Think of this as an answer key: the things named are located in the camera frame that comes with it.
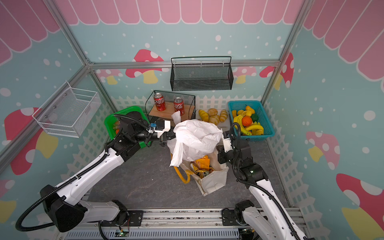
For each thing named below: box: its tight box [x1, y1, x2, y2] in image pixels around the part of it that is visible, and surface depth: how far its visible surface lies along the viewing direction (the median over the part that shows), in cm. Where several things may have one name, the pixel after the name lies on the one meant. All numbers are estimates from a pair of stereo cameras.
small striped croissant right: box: [219, 109, 229, 123], surface depth 118 cm
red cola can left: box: [153, 92, 166, 112], surface depth 96 cm
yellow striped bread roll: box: [198, 109, 210, 123], surface depth 119 cm
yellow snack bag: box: [190, 155, 214, 179], surface depth 83 cm
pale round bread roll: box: [208, 108, 218, 117], surface depth 119 cm
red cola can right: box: [173, 96, 185, 116], surface depth 92 cm
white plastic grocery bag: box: [167, 110, 223, 168], surface depth 59 cm
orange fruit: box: [241, 115, 253, 127], surface depth 105 cm
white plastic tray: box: [195, 108, 231, 132], surface depth 119 cm
